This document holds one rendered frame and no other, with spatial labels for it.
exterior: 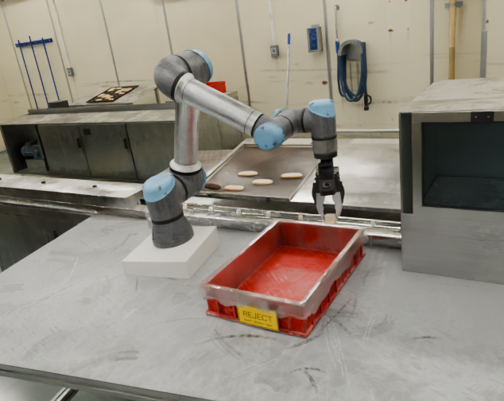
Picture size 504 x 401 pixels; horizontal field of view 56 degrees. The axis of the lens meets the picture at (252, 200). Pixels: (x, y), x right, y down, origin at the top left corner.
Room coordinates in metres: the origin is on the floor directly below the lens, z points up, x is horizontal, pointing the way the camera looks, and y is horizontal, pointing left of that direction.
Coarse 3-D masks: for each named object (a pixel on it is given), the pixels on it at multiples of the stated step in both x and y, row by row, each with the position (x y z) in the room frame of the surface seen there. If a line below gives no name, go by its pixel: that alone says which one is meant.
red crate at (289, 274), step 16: (272, 256) 1.46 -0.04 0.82; (288, 256) 1.45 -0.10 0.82; (304, 256) 1.43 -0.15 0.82; (320, 256) 1.42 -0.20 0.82; (336, 256) 1.40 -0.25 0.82; (256, 272) 1.37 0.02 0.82; (272, 272) 1.35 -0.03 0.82; (288, 272) 1.34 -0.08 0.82; (304, 272) 1.32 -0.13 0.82; (320, 272) 1.31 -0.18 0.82; (352, 272) 1.28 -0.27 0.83; (240, 288) 1.28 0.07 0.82; (256, 288) 1.27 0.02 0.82; (272, 288) 1.26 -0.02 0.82; (288, 288) 1.24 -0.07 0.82; (304, 288) 1.23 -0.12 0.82; (336, 288) 1.17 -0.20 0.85; (208, 304) 1.17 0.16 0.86; (320, 304) 1.08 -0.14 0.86; (288, 320) 1.02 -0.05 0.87; (304, 320) 1.00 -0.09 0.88; (304, 336) 1.00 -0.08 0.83
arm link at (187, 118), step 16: (192, 64) 1.55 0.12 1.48; (208, 64) 1.61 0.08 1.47; (208, 80) 1.65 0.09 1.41; (176, 112) 1.62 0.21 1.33; (192, 112) 1.61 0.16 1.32; (176, 128) 1.63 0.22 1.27; (192, 128) 1.62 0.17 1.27; (176, 144) 1.64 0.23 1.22; (192, 144) 1.64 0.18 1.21; (176, 160) 1.65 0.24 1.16; (192, 160) 1.65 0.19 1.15; (192, 176) 1.64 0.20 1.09; (192, 192) 1.65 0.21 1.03
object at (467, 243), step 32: (448, 96) 1.37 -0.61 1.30; (480, 96) 1.31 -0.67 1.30; (416, 128) 1.23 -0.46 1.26; (416, 160) 1.23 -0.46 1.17; (416, 192) 1.23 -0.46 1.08; (416, 224) 1.24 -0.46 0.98; (448, 224) 1.19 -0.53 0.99; (480, 224) 1.15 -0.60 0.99; (416, 256) 1.24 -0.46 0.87; (448, 256) 1.19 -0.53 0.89; (480, 256) 1.15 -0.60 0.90
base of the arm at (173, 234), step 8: (176, 216) 1.55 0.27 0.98; (184, 216) 1.60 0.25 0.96; (160, 224) 1.54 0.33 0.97; (168, 224) 1.53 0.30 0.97; (176, 224) 1.54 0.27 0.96; (184, 224) 1.56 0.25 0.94; (152, 232) 1.58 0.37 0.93; (160, 232) 1.53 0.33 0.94; (168, 232) 1.53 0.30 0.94; (176, 232) 1.54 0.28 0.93; (184, 232) 1.55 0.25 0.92; (192, 232) 1.58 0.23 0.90; (152, 240) 1.57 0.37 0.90; (160, 240) 1.53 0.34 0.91; (168, 240) 1.52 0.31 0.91; (176, 240) 1.52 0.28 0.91; (184, 240) 1.53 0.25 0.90
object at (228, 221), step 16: (64, 208) 2.29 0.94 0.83; (80, 208) 2.23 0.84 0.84; (96, 208) 2.16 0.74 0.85; (112, 208) 2.11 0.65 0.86; (144, 208) 2.03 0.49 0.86; (192, 224) 1.86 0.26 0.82; (208, 224) 1.81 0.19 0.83; (224, 224) 1.77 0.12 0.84; (240, 224) 1.73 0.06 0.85; (256, 224) 1.69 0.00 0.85; (368, 240) 1.45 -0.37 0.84; (384, 240) 1.42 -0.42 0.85; (400, 240) 1.39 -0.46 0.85
